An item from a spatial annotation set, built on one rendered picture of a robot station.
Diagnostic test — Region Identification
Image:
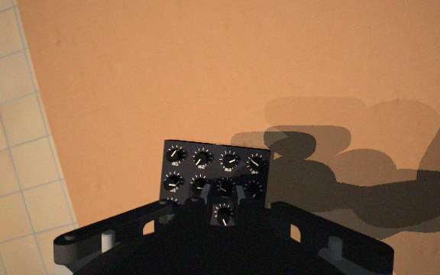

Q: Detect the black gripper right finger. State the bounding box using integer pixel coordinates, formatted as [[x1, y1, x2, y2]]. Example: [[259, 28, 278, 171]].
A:
[[234, 186, 394, 275]]

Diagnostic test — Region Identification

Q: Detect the black knob box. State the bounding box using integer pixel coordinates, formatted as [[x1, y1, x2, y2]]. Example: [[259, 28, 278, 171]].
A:
[[159, 139, 270, 225]]

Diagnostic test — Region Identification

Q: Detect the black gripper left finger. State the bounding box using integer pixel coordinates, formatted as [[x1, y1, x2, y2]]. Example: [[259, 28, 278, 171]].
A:
[[53, 185, 213, 275]]

